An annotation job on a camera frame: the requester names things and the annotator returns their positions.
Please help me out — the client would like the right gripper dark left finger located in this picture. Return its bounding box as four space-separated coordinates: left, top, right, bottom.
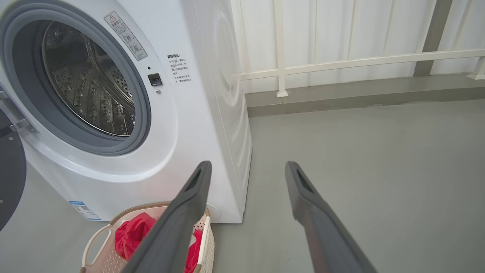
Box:
122 160 213 273

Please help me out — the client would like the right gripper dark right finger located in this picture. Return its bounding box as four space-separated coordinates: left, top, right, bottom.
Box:
285 161 377 273

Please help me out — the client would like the red cloth garment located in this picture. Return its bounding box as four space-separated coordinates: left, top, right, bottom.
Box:
114 212 203 273

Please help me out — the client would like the black round glass washer door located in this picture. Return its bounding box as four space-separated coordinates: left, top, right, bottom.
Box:
0 110 27 231

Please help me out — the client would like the cream laundry basket brown rim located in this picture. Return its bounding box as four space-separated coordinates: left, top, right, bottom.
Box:
80 202 215 273

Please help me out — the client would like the white front-load washing machine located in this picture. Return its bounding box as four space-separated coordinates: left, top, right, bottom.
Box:
0 0 253 224

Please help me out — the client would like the stainless steel washer drum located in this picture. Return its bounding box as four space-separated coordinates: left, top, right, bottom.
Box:
41 21 136 137

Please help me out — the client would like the silver door hinge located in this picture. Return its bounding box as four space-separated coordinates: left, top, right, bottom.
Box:
0 85 38 134

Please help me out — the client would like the blue energy label sticker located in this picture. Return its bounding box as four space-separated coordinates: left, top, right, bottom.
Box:
69 201 102 221

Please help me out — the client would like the black printed text sticker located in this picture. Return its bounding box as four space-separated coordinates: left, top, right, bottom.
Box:
167 54 192 85

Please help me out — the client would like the white metal railing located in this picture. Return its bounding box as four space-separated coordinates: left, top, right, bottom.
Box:
231 0 485 98

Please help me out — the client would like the grey warning sticker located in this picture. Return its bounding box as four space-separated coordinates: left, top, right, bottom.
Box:
104 11 148 61

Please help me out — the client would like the grey vertical post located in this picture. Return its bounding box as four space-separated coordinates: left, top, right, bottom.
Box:
413 0 454 77

